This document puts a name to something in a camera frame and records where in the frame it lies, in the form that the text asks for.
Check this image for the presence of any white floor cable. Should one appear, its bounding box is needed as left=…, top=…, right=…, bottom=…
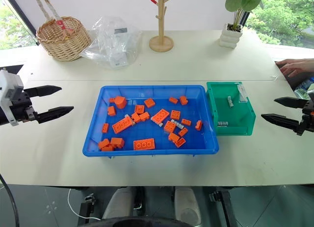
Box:
left=67, top=187, right=102, bottom=222

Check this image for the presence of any white ribbed plant pot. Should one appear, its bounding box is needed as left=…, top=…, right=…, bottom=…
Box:
left=219, top=23, right=243, bottom=49

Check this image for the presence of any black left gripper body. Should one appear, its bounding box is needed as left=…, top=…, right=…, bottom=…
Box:
left=11, top=88, right=40, bottom=124

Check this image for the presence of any person's bare hand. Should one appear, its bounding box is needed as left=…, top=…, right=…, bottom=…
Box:
left=275, top=58, right=314, bottom=78

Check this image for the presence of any orange round-topped block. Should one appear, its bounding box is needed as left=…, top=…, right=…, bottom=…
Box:
left=114, top=95, right=128, bottom=110

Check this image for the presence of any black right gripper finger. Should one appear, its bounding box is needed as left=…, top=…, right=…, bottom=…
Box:
left=273, top=96, right=308, bottom=110
left=260, top=113, right=301, bottom=133

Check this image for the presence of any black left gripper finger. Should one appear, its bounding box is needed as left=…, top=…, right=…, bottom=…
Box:
left=24, top=85, right=62, bottom=98
left=36, top=106, right=75, bottom=125

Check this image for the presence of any silver robot leg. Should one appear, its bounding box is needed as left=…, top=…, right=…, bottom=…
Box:
left=101, top=187, right=135, bottom=220
left=174, top=186, right=202, bottom=227

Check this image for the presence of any green leafy plant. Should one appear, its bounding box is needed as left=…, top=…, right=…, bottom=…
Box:
left=225, top=0, right=267, bottom=32

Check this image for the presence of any wicker basket with rope handle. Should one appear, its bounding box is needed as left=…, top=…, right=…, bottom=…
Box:
left=32, top=0, right=92, bottom=62

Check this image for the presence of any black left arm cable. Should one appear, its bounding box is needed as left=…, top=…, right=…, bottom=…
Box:
left=0, top=173, right=20, bottom=227

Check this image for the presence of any black table leg frame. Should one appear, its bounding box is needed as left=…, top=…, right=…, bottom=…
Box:
left=208, top=187, right=239, bottom=227
left=78, top=193, right=97, bottom=226

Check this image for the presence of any clear plastic bag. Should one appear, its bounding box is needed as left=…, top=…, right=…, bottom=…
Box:
left=80, top=15, right=143, bottom=70

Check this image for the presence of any green plastic bin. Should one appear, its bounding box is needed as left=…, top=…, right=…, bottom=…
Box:
left=206, top=81, right=257, bottom=136

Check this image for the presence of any clear label card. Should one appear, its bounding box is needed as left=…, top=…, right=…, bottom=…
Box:
left=237, top=83, right=249, bottom=104

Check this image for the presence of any wooden branch stand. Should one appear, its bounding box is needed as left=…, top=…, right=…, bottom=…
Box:
left=145, top=0, right=180, bottom=52

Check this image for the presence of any clear plastic water bottle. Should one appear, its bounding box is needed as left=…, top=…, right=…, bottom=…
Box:
left=294, top=76, right=314, bottom=100

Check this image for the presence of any blue plastic tray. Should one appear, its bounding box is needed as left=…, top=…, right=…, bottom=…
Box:
left=82, top=85, right=220, bottom=159

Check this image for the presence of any orange plastic building brick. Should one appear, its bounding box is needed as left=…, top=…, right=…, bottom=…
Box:
left=151, top=109, right=170, bottom=125

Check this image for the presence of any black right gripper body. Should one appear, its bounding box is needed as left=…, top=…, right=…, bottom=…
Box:
left=296, top=98, right=314, bottom=137

